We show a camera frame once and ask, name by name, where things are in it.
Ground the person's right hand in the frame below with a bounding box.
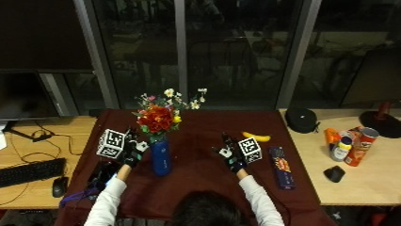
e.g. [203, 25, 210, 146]
[211, 131, 247, 173]

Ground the person's left hand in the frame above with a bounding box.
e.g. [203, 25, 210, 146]
[121, 126, 150, 169]

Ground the white marker cube left glove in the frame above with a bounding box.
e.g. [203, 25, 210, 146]
[94, 128, 126, 160]

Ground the white marker cube glove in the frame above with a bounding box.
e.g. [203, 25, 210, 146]
[94, 128, 126, 160]
[237, 137, 263, 165]

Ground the white marker cube right glove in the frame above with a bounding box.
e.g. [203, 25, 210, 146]
[237, 137, 263, 165]

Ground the yellow banana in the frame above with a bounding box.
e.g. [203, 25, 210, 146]
[241, 131, 271, 143]

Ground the colourful flower bouquet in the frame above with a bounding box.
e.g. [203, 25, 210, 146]
[131, 88, 207, 145]

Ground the blue vase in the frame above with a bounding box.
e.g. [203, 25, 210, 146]
[149, 137, 173, 177]

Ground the black device with screen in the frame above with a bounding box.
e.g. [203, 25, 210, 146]
[85, 159, 122, 193]

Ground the maroon tablecloth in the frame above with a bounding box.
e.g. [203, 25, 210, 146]
[53, 108, 336, 226]

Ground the dark blue snack packet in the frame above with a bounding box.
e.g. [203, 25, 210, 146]
[267, 146, 296, 191]

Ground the black round pouch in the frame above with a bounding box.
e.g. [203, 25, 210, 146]
[284, 106, 322, 135]

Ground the black rounded computer mouse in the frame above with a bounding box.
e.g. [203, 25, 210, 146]
[51, 176, 70, 199]

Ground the black keyboard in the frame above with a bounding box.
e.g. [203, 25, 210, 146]
[0, 157, 67, 189]

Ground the white bottle yellow cap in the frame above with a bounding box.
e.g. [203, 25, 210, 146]
[328, 136, 352, 163]

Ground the black angular computer mouse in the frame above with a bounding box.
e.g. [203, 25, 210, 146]
[322, 165, 347, 184]

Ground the black monitor with thin stand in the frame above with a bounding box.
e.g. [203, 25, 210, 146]
[0, 69, 79, 140]

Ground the white paper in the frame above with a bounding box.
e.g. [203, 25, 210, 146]
[0, 130, 9, 151]

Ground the orange chips can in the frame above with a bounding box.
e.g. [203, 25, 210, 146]
[343, 126, 380, 168]

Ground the black monitor with round base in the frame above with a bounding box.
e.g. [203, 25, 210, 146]
[339, 46, 401, 139]

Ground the black cable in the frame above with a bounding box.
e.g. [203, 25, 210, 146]
[0, 121, 85, 206]

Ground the purple strap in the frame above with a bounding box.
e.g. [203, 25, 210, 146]
[57, 187, 99, 209]

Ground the grey window frame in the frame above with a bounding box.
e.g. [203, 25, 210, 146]
[73, 0, 323, 110]

